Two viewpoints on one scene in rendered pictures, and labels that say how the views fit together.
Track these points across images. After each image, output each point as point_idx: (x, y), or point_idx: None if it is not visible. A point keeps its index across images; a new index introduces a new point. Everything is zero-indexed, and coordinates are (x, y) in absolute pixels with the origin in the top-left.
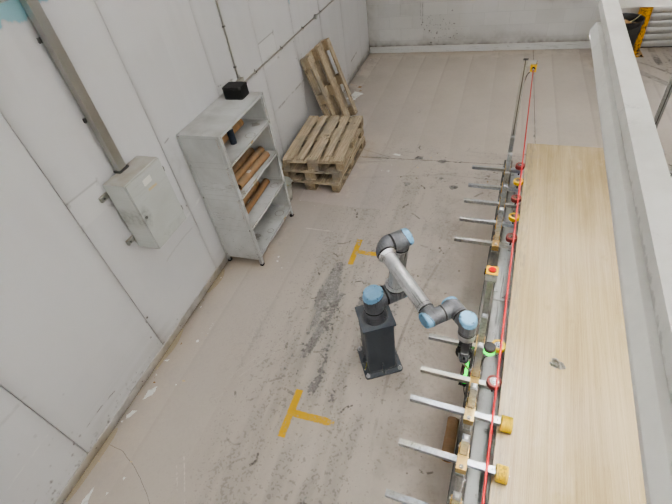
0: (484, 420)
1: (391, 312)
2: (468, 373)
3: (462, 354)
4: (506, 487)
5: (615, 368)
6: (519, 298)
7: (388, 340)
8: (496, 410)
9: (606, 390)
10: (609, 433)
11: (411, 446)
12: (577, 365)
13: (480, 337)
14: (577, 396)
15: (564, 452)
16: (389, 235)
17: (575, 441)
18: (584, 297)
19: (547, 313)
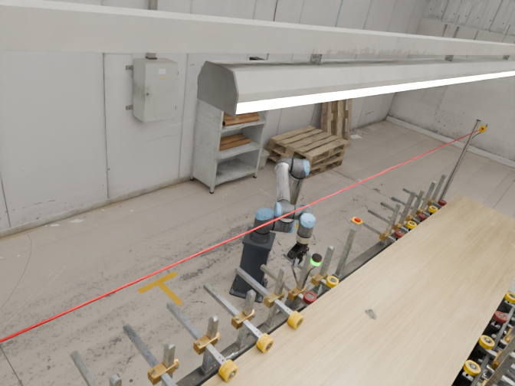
0: (280, 308)
1: (273, 241)
2: None
3: (292, 250)
4: (262, 355)
5: (419, 341)
6: (374, 266)
7: (260, 263)
8: None
9: (399, 349)
10: (378, 374)
11: (211, 291)
12: (387, 323)
13: (322, 269)
14: (370, 339)
15: (329, 363)
16: (292, 158)
17: (344, 362)
18: (430, 291)
19: (389, 284)
